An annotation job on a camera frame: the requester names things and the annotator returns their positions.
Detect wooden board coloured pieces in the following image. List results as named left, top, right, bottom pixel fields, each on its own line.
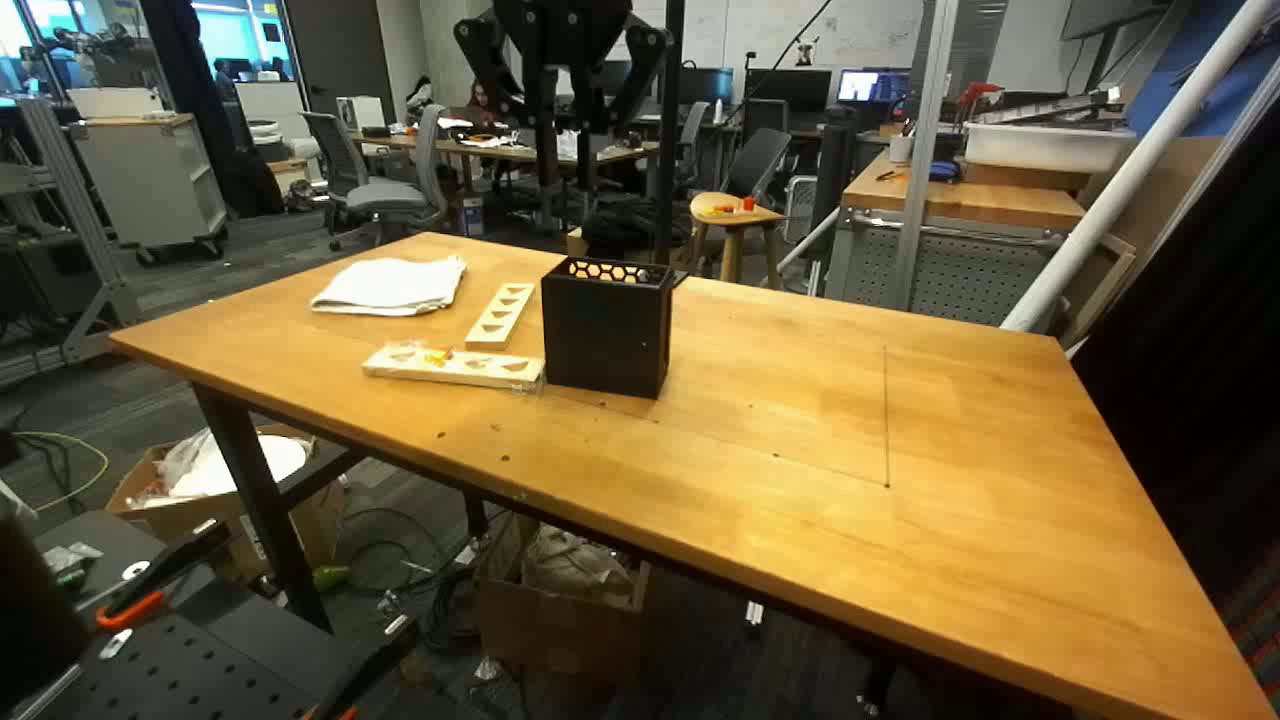
left=362, top=340, right=550, bottom=398

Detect orange handled clamp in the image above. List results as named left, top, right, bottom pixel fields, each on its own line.
left=89, top=518, right=232, bottom=636

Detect black stand pole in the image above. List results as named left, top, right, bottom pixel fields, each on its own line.
left=654, top=0, right=692, bottom=270

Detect black perforated box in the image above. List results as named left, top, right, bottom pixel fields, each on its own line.
left=538, top=258, right=689, bottom=402

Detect white slanted pole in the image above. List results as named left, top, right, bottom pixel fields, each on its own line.
left=995, top=0, right=1280, bottom=335

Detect lit computer monitor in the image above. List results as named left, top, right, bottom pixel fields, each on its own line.
left=833, top=66, right=916, bottom=116

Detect white cloth towel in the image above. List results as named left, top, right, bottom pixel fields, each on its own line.
left=310, top=252, right=473, bottom=323

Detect white cabinet cart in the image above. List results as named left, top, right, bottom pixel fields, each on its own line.
left=66, top=85, right=232, bottom=263

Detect cardboard box with bag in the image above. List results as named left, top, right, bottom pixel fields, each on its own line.
left=103, top=426, right=352, bottom=591

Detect black metal table leg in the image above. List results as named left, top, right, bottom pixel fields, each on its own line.
left=193, top=381, right=335, bottom=633

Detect round wooden stool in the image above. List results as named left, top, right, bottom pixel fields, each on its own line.
left=684, top=190, right=794, bottom=290

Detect dark office chair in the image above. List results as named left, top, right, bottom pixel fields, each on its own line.
left=725, top=122, right=800, bottom=206

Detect wooden top workbench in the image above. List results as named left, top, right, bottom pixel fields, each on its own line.
left=819, top=148, right=1092, bottom=331

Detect grey aluminium pole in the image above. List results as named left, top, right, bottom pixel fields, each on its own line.
left=889, top=0, right=970, bottom=311

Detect white plastic bin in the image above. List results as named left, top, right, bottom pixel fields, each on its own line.
left=959, top=116, right=1139, bottom=178

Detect grey metal shelf frame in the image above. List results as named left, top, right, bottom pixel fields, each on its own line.
left=0, top=96, right=143, bottom=394

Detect wooden board triangle cutouts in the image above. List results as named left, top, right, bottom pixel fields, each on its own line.
left=460, top=276, right=542, bottom=356

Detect black perforated cart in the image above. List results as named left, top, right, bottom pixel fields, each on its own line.
left=0, top=513, right=420, bottom=720

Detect white plastic bag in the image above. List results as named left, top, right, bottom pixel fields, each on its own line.
left=156, top=427, right=317, bottom=509

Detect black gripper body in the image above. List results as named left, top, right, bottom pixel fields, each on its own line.
left=491, top=0, right=642, bottom=82

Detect grey office chair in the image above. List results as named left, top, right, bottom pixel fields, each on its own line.
left=300, top=106, right=451, bottom=252

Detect open cardboard box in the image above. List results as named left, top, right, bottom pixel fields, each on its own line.
left=473, top=518, right=655, bottom=690

